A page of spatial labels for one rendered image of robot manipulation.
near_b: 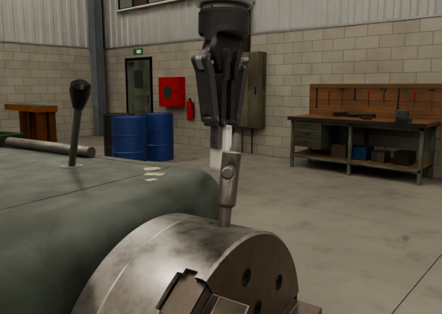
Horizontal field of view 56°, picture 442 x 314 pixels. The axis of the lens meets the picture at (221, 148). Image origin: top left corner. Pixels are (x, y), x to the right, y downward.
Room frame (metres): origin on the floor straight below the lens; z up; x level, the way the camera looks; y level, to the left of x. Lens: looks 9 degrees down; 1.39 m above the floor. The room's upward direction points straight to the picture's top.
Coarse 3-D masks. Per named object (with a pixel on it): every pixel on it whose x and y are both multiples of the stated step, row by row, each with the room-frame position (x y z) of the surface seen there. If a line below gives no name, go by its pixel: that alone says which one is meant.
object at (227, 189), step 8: (224, 152) 0.47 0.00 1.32; (232, 152) 0.46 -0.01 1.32; (224, 160) 0.46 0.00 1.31; (232, 160) 0.46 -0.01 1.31; (240, 160) 0.47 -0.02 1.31; (224, 184) 0.46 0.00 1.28; (232, 184) 0.46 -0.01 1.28; (224, 192) 0.46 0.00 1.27; (232, 192) 0.46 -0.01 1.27; (224, 200) 0.45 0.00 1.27; (232, 200) 0.46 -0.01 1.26; (224, 208) 0.46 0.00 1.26; (224, 216) 0.45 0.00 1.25; (224, 224) 0.45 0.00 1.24
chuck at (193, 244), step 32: (192, 224) 0.45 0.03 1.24; (160, 256) 0.39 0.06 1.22; (192, 256) 0.38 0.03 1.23; (224, 256) 0.38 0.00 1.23; (256, 256) 0.43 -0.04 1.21; (288, 256) 0.50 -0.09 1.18; (128, 288) 0.37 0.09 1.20; (160, 288) 0.36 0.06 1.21; (224, 288) 0.38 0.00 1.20; (256, 288) 0.43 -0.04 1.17; (288, 288) 0.51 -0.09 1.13
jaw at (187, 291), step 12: (192, 276) 0.36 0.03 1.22; (180, 288) 0.36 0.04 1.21; (192, 288) 0.35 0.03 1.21; (204, 288) 0.35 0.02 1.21; (168, 300) 0.35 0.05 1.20; (180, 300) 0.35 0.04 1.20; (192, 300) 0.34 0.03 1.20; (204, 300) 0.35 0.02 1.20; (216, 300) 0.35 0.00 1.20; (228, 300) 0.35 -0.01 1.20; (168, 312) 0.34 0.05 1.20; (180, 312) 0.34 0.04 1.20; (192, 312) 0.34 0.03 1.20; (204, 312) 0.34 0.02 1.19; (216, 312) 0.34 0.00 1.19; (228, 312) 0.34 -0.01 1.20; (240, 312) 0.33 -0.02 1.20; (252, 312) 0.34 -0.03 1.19
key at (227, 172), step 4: (236, 132) 0.71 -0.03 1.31; (236, 136) 0.67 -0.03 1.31; (232, 140) 0.65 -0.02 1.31; (236, 140) 0.65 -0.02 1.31; (232, 144) 0.62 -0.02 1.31; (236, 144) 0.62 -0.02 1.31; (232, 148) 0.59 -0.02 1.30; (236, 148) 0.60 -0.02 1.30; (224, 168) 0.37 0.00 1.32; (228, 168) 0.37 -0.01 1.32; (232, 168) 0.39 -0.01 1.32; (224, 172) 0.37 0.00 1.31; (228, 172) 0.37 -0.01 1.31; (232, 172) 0.37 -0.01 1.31; (224, 176) 0.37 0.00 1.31; (228, 176) 0.37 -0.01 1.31; (232, 176) 0.37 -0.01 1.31
